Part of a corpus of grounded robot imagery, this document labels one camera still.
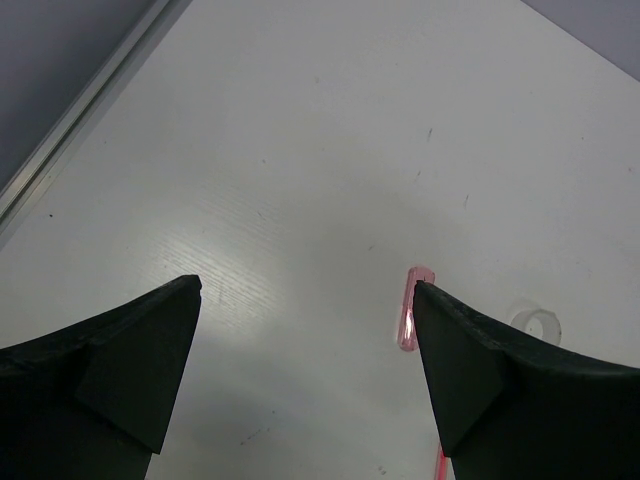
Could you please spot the pink translucent pen cap tube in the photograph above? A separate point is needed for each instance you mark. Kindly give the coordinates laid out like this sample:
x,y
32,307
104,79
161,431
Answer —
x,y
406,336

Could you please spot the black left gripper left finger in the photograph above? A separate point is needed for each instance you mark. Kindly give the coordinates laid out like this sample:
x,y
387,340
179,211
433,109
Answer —
x,y
94,400

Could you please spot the pink pen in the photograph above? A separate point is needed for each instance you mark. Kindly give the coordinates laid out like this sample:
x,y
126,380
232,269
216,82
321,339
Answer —
x,y
441,468

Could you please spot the clear tape roll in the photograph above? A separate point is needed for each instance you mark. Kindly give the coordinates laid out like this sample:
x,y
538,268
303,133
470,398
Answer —
x,y
534,320

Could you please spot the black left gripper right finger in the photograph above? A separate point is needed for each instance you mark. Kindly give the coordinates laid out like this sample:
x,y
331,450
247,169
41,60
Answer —
x,y
510,406

